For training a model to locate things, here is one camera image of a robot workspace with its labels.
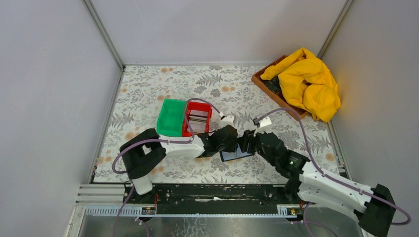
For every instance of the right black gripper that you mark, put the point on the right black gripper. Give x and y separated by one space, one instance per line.
247 137

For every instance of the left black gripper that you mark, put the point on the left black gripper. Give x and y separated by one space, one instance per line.
232 146

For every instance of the black leather card holder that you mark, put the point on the black leather card holder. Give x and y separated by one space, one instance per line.
230 156

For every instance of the red plastic bin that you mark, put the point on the red plastic bin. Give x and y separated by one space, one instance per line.
193 105

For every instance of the green plastic bin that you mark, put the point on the green plastic bin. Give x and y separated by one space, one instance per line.
171 117

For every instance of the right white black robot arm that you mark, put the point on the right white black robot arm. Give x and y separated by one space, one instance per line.
371 208

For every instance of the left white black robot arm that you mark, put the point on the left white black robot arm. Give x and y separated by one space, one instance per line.
145 151

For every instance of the clear card stack in bin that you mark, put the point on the clear card stack in bin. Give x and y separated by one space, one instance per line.
199 121

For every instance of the floral table mat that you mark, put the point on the floral table mat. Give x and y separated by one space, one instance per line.
139 101

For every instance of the brown wooden tray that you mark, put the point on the brown wooden tray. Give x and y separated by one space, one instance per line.
277 97

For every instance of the dark items in tray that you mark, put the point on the dark items in tray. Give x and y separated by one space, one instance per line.
273 84

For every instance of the yellow cloth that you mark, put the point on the yellow cloth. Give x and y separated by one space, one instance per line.
306 83

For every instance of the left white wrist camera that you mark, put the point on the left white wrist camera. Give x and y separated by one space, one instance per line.
226 120

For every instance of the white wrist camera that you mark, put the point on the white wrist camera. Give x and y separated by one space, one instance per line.
262 124
226 120

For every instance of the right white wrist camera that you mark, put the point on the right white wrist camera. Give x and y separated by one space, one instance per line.
262 124

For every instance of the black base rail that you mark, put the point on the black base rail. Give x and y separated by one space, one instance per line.
216 199

